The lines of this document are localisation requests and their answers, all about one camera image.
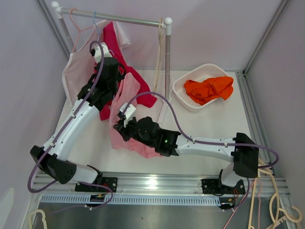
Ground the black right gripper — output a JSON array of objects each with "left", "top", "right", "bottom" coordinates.
[{"left": 113, "top": 116, "right": 155, "bottom": 149}]

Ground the pink t shirt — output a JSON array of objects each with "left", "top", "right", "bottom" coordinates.
[{"left": 109, "top": 73, "right": 163, "bottom": 159}]

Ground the magenta t shirt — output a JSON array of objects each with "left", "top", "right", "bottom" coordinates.
[{"left": 100, "top": 22, "right": 150, "bottom": 121}]

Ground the beige plastic hanger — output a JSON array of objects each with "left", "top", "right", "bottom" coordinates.
[{"left": 153, "top": 18, "right": 164, "bottom": 92}]

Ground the orange t shirt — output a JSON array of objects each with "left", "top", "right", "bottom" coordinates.
[{"left": 184, "top": 76, "right": 234, "bottom": 105}]

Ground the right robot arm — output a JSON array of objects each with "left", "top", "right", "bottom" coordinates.
[{"left": 113, "top": 117, "right": 259, "bottom": 197}]

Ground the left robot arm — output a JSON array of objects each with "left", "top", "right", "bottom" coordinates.
[{"left": 30, "top": 57, "right": 126, "bottom": 191}]

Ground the beige hanger bottom left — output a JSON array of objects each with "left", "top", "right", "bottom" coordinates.
[{"left": 28, "top": 209, "right": 48, "bottom": 229}]

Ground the pale pink tank top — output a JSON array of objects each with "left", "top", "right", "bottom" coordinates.
[{"left": 62, "top": 20, "right": 130, "bottom": 107}]

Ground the white rack base foot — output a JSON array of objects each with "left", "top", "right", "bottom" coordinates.
[{"left": 157, "top": 100, "right": 169, "bottom": 127}]

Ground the silver rack upright pole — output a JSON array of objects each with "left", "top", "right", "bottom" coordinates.
[{"left": 164, "top": 17, "right": 173, "bottom": 99}]

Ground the white perforated plastic basket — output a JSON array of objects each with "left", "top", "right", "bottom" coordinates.
[{"left": 172, "top": 63, "right": 229, "bottom": 113}]

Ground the beige hangers pile right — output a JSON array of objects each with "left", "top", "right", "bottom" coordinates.
[{"left": 247, "top": 158, "right": 303, "bottom": 229}]

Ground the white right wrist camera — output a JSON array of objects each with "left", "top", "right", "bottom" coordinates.
[{"left": 118, "top": 102, "right": 136, "bottom": 126}]

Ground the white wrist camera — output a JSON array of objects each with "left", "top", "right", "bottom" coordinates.
[
  {"left": 118, "top": 102, "right": 136, "bottom": 126},
  {"left": 90, "top": 42, "right": 112, "bottom": 63}
]

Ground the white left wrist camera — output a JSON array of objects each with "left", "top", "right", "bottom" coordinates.
[{"left": 90, "top": 42, "right": 112, "bottom": 63}]

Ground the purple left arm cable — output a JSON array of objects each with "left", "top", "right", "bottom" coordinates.
[{"left": 27, "top": 40, "right": 114, "bottom": 210}]

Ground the aluminium mounting rail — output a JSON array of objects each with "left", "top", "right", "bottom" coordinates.
[{"left": 32, "top": 172, "right": 290, "bottom": 197}]

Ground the pink wire hanger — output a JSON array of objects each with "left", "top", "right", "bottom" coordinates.
[{"left": 69, "top": 8, "right": 93, "bottom": 53}]

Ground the silver clothes rack rail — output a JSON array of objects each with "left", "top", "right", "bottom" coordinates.
[{"left": 56, "top": 7, "right": 159, "bottom": 27}]

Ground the white slotted cable duct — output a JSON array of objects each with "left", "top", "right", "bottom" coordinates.
[{"left": 41, "top": 194, "right": 221, "bottom": 206}]

